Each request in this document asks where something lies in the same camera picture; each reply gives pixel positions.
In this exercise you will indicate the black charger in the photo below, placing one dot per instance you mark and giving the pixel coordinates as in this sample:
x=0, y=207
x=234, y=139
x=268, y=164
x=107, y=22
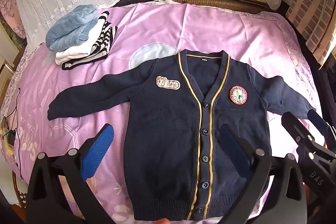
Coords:
x=11, y=137

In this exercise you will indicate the white folded garment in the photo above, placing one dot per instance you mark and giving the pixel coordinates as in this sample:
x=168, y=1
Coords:
x=76, y=52

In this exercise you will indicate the pink purple floral quilt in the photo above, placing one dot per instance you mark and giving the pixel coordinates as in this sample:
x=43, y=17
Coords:
x=162, y=29

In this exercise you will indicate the navy knit cardigan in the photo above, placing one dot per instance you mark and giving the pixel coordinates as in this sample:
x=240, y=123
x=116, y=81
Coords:
x=162, y=121

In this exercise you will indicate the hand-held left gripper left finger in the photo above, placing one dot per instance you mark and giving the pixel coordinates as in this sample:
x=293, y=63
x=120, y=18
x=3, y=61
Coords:
x=101, y=148

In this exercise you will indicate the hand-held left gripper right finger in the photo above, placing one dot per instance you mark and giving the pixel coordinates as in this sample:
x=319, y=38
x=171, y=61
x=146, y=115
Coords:
x=233, y=153

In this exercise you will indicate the blue fluffy folded garment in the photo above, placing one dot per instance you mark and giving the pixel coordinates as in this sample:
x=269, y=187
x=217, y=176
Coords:
x=68, y=27

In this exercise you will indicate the yellow power strip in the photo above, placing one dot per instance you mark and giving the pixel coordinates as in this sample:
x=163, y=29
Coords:
x=5, y=146

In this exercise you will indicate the cream wooden cabinet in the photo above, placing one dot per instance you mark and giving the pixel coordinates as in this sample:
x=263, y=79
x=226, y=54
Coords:
x=8, y=74

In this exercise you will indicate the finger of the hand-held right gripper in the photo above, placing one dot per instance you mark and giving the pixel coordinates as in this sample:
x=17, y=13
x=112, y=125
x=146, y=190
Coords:
x=296, y=127
x=319, y=121

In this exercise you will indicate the black white striped garment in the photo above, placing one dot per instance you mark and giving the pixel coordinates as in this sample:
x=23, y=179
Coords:
x=105, y=37

